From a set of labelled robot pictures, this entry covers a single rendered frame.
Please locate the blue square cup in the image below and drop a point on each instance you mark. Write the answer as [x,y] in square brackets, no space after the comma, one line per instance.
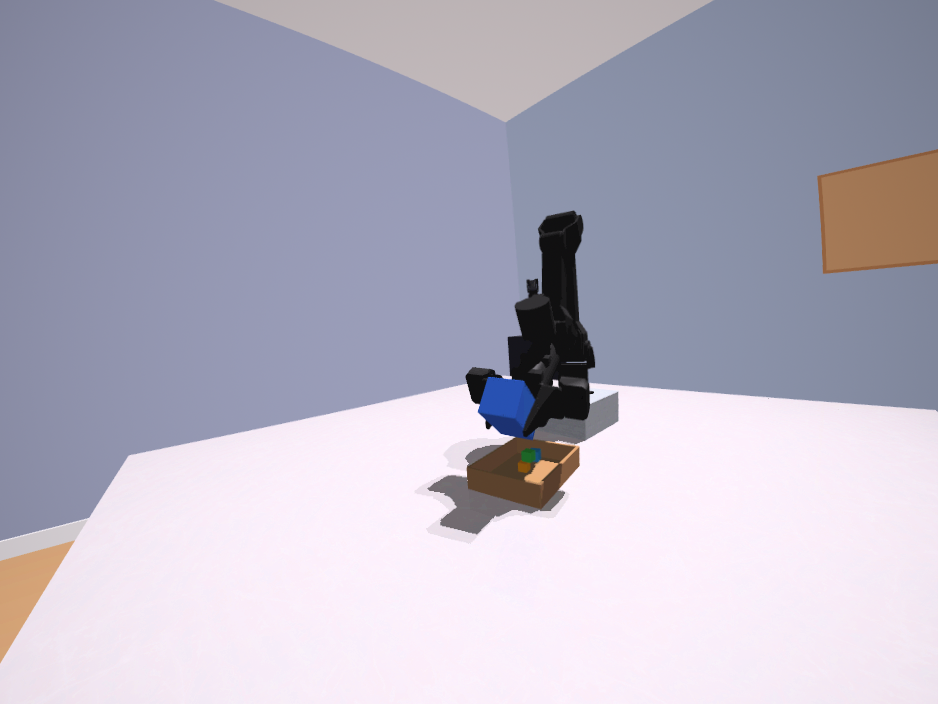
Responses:
[505,404]

